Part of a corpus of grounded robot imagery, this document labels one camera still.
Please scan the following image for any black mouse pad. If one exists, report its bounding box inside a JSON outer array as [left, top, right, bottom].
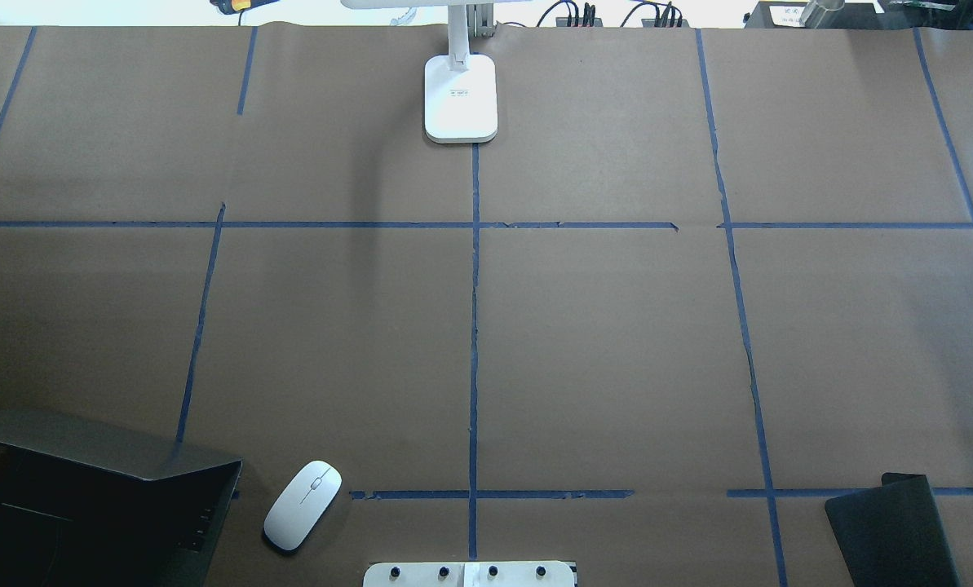
[[823, 472, 961, 586]]

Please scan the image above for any grey laptop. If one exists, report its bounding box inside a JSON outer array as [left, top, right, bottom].
[[0, 409, 243, 586]]

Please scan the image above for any white desk lamp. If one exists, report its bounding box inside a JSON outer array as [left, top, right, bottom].
[[342, 1, 498, 144]]

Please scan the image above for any white computer mouse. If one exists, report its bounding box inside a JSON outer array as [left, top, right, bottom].
[[263, 460, 343, 551]]

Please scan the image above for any red yellow emergency stop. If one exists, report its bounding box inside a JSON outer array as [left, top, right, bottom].
[[209, 0, 276, 15]]

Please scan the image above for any black box with label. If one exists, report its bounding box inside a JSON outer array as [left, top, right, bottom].
[[744, 1, 886, 30]]

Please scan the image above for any silver metal cylinder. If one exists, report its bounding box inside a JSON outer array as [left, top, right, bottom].
[[798, 0, 847, 29]]

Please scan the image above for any aluminium frame post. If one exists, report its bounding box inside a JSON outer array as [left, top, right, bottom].
[[465, 2, 497, 38]]

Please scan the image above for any left black cable hub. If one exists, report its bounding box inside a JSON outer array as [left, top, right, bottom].
[[534, 1, 604, 29]]

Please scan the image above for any black cable hub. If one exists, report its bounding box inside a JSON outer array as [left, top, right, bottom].
[[619, 1, 690, 29], [534, 1, 604, 29]]

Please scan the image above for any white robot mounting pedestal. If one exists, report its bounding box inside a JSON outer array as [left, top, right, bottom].
[[362, 560, 578, 586]]

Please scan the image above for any right black cable hub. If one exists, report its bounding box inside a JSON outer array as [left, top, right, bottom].
[[619, 1, 690, 29]]

